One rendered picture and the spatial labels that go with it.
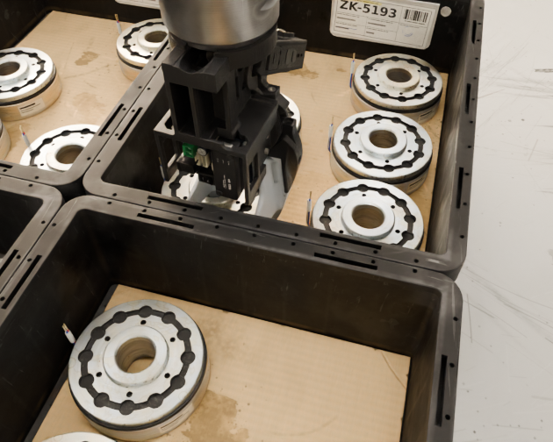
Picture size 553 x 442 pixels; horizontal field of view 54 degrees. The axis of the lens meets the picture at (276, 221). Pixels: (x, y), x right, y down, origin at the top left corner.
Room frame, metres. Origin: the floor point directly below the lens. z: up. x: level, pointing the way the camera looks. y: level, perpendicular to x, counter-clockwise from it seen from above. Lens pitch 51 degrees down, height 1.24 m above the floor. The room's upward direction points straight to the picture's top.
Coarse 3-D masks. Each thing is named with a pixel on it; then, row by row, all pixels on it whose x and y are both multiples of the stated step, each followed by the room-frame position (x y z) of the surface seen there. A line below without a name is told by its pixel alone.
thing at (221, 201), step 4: (196, 176) 0.36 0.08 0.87; (192, 180) 0.36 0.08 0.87; (192, 184) 0.35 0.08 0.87; (220, 196) 0.34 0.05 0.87; (224, 196) 0.34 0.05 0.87; (204, 200) 0.33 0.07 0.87; (208, 200) 0.33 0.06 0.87; (212, 200) 0.33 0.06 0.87; (216, 200) 0.33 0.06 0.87; (220, 200) 0.33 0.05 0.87; (224, 200) 0.33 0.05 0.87; (228, 200) 0.33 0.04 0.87; (232, 200) 0.34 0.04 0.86; (212, 204) 0.33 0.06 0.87; (216, 204) 0.33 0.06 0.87; (220, 204) 0.33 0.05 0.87; (224, 204) 0.33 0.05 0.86
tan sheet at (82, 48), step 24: (48, 24) 0.70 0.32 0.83; (72, 24) 0.70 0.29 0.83; (96, 24) 0.70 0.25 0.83; (120, 24) 0.70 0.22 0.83; (48, 48) 0.64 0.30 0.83; (72, 48) 0.64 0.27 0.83; (96, 48) 0.64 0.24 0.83; (72, 72) 0.58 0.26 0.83; (96, 72) 0.58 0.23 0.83; (120, 72) 0.58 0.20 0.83; (72, 96) 0.53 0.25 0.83; (96, 96) 0.53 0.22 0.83; (120, 96) 0.53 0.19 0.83; (24, 120) 0.49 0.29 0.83; (48, 120) 0.49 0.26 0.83; (72, 120) 0.49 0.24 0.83; (96, 120) 0.49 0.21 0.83; (24, 144) 0.45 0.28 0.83
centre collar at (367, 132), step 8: (368, 128) 0.43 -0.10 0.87; (376, 128) 0.43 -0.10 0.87; (384, 128) 0.43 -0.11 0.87; (392, 128) 0.43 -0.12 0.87; (360, 136) 0.42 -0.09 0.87; (368, 136) 0.42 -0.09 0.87; (392, 136) 0.43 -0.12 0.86; (400, 136) 0.42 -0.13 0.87; (360, 144) 0.41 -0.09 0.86; (368, 144) 0.41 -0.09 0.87; (400, 144) 0.41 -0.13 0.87; (368, 152) 0.40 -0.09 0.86; (376, 152) 0.40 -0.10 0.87; (384, 152) 0.40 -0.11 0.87; (392, 152) 0.40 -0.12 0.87; (400, 152) 0.40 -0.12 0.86
